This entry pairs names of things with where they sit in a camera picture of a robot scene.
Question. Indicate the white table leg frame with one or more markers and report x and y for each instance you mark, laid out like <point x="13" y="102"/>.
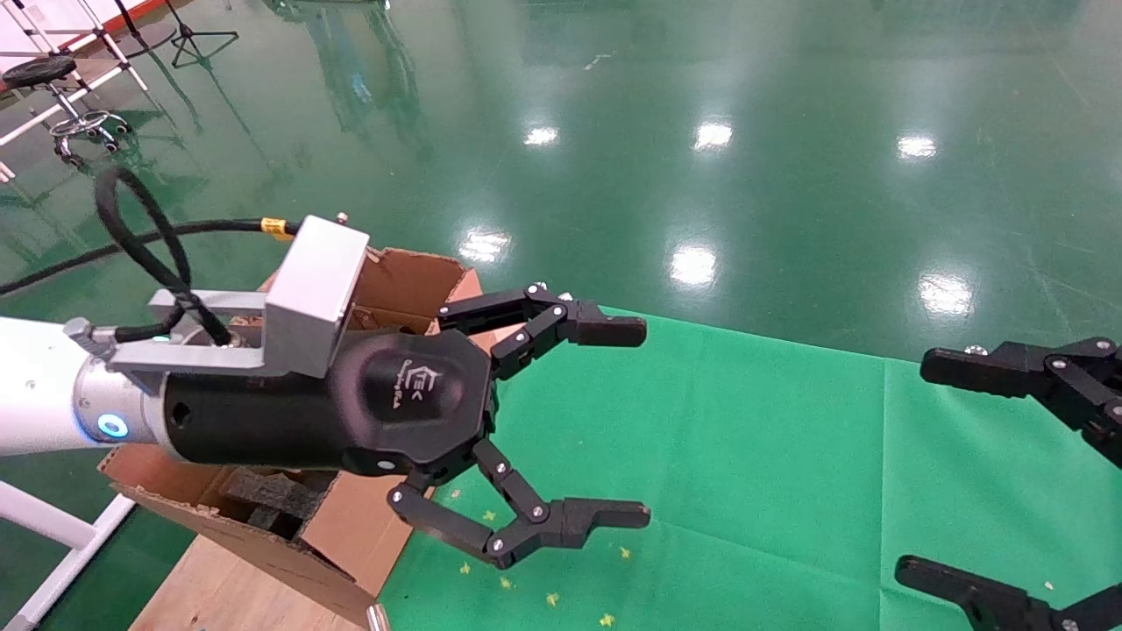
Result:
<point x="44" y="519"/>

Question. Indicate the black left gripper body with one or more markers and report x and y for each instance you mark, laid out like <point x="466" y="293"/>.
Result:
<point x="263" y="421"/>

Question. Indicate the green table cloth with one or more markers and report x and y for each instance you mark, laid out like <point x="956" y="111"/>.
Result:
<point x="789" y="482"/>

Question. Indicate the large open cardboard carton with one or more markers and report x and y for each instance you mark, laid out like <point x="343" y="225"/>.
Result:
<point x="351" y="535"/>

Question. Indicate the black tripod stand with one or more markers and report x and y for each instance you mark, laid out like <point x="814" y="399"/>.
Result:
<point x="186" y="33"/>

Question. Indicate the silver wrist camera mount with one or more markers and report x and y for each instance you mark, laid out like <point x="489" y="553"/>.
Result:
<point x="316" y="280"/>

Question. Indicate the white tube frame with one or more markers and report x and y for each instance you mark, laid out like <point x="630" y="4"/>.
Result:
<point x="17" y="131"/>

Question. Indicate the black stand with round base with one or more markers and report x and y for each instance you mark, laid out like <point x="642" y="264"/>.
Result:
<point x="153" y="39"/>

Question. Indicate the black foam block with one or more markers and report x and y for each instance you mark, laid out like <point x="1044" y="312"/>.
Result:
<point x="272" y="495"/>

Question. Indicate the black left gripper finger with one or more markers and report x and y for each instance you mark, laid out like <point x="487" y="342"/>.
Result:
<point x="605" y="331"/>
<point x="596" y="517"/>

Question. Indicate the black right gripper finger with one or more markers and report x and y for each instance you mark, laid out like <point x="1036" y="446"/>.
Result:
<point x="990" y="600"/>
<point x="973" y="368"/>

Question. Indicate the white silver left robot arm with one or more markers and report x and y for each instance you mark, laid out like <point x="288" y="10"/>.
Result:
<point x="35" y="386"/>

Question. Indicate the black stool with chrome base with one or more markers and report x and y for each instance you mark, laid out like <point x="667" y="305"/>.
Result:
<point x="39" y="72"/>

